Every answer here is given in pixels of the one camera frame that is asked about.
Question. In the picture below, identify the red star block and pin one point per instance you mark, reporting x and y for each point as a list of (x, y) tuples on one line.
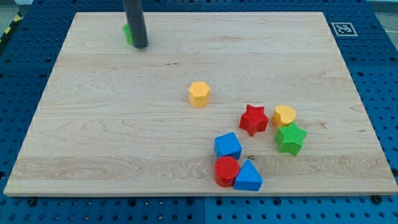
[(254, 120)]

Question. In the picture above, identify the red circle block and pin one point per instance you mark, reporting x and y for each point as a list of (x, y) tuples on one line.
[(226, 171)]

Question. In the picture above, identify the green star block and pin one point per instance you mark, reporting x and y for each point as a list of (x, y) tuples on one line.
[(290, 139)]

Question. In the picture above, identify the yellow hexagon block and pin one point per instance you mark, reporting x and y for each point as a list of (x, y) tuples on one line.
[(199, 94)]

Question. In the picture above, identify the blue cube block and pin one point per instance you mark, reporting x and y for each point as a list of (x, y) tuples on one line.
[(227, 145)]

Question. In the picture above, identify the blue triangle block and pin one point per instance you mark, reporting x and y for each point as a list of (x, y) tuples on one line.
[(248, 178)]

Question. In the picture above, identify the yellow heart block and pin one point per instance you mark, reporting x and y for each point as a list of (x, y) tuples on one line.
[(283, 115)]

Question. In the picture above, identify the light wooden board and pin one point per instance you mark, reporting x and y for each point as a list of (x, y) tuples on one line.
[(114, 121)]

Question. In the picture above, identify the green block behind rod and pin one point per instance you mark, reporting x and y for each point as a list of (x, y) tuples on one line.
[(127, 34)]

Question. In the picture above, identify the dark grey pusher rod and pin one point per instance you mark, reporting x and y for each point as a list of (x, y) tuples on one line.
[(135, 20)]

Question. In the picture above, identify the white fiducial marker tag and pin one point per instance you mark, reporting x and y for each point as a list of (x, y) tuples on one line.
[(344, 29)]

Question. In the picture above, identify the yellow black hazard tape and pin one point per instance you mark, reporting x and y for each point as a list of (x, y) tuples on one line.
[(11, 29)]

